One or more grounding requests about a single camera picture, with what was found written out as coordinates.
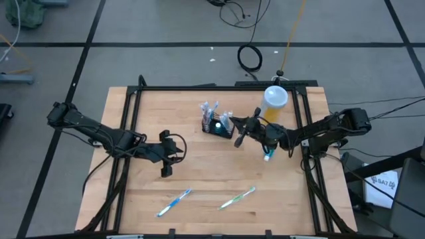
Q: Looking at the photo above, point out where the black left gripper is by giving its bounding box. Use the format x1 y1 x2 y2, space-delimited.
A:
142 130 184 179

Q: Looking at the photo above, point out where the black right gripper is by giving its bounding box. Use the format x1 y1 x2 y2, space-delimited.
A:
228 108 286 150

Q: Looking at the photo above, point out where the black wire rack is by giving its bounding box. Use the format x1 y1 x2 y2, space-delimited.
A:
201 112 235 139

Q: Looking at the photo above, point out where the white yellow-label wipes canister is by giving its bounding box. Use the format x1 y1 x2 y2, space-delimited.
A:
260 85 289 125

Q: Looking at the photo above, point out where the green toothbrush in clear bag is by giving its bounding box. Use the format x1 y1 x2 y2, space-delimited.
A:
217 185 257 211

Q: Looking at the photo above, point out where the black metal bar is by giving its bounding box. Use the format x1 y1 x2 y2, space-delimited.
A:
343 145 425 183

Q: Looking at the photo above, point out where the white labelled box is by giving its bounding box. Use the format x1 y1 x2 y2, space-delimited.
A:
363 162 399 209

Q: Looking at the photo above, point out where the grey metal base bar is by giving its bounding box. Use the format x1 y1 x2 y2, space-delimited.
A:
0 73 36 85

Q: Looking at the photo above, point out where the grey flat plate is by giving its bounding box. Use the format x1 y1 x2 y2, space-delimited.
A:
35 0 70 7

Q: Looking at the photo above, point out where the green fabric bag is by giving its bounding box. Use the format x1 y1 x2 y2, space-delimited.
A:
5 0 46 29

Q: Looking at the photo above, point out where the black metal table frame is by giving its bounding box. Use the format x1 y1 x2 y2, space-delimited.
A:
79 74 356 235

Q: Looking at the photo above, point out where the black coiled cable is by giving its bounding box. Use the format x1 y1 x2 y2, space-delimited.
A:
236 0 264 82

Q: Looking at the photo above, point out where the yellow hanging cable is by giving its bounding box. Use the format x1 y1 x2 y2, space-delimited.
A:
280 0 307 72

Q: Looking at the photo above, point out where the thin black floor cable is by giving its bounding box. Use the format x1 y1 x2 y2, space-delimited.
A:
207 0 272 29

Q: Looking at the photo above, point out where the yellow floor cable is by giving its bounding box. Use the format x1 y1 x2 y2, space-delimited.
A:
0 33 34 74

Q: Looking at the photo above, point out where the white floor cable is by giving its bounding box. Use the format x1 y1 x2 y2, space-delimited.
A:
0 0 21 64

